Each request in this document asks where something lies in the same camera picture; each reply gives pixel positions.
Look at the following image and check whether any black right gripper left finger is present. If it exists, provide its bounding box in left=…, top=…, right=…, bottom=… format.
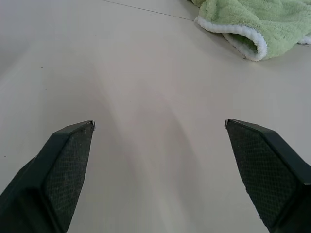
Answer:
left=0, top=120, right=96, bottom=233

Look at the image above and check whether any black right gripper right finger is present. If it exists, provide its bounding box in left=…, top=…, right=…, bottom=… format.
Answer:
left=224, top=118, right=311, bottom=233

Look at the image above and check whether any green fleece towel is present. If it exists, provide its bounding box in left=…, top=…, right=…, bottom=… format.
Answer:
left=191, top=0, right=311, bottom=62

